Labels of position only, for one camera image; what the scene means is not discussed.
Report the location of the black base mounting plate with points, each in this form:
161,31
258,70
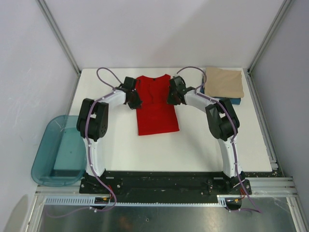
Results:
164,187

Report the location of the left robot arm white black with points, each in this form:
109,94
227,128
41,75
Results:
93,120

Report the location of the aluminium frame post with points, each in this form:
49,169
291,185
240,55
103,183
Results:
42,4
277,21

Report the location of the teal translucent plastic bin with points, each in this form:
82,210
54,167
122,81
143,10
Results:
61,156

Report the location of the right aluminium frame post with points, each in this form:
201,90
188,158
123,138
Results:
277,21

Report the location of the folded beige t-shirt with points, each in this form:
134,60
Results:
223,83

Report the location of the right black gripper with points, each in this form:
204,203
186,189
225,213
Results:
169,100

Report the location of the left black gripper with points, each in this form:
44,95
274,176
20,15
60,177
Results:
137,104

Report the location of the folded blue t-shirt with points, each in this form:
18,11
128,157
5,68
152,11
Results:
234,101

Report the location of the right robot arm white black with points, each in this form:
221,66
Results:
222,121

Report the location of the red t-shirt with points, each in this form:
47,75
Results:
155,116

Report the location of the left aluminium frame post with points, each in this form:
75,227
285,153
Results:
42,4

